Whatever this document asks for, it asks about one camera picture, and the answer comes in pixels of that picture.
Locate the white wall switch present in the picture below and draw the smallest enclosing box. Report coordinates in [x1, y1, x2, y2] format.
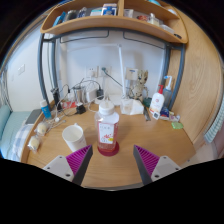
[17, 63, 26, 76]

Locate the bed with teal pillow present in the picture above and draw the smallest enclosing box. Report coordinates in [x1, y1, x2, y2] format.
[0, 104, 43, 161]

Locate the striped curtain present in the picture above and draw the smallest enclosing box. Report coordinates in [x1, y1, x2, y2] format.
[0, 71, 9, 111]

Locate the white wall outlet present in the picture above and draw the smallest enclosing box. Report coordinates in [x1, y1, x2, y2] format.
[85, 65, 111, 78]

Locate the flat round red coaster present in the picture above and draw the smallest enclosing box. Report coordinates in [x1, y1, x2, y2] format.
[96, 141, 120, 157]

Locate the brown tree-creature figurine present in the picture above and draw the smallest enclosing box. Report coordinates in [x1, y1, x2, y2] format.
[129, 69, 150, 103]

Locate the white charger block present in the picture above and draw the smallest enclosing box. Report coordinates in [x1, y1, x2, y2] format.
[85, 90, 98, 104]

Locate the steel tumbler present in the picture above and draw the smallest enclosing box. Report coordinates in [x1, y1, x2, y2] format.
[73, 85, 84, 104]

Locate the bun in plastic bag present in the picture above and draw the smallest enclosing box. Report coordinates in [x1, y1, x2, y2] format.
[27, 134, 43, 153]
[35, 121, 49, 136]

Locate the black charger block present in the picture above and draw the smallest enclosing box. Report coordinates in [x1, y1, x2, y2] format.
[75, 102, 87, 115]

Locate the blue can with white cap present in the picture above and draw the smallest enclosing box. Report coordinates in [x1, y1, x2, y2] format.
[39, 99, 53, 120]

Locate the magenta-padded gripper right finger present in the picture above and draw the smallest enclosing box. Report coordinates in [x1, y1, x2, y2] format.
[132, 144, 183, 186]

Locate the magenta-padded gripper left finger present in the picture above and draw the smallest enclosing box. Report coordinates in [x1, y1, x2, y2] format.
[42, 144, 94, 186]

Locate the white translucent bag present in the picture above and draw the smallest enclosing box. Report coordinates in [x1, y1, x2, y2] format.
[119, 97, 145, 116]

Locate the grey laptop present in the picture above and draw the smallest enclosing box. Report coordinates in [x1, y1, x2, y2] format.
[25, 108, 43, 125]

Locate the white pump lotion bottle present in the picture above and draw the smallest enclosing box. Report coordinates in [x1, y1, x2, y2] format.
[148, 84, 166, 116]

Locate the clear bottle with pink drink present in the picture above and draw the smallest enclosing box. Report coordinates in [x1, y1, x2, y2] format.
[94, 99, 120, 154]

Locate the wooden shelf unit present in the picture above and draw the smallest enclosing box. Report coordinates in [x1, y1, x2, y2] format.
[39, 0, 189, 45]

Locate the small green packet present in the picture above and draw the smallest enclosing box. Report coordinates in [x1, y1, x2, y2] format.
[171, 121, 185, 130]

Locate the black electric shaver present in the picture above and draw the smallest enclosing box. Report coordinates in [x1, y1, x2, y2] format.
[51, 87, 63, 112]

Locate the white cup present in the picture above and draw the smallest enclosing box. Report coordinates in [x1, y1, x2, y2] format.
[61, 123, 88, 153]

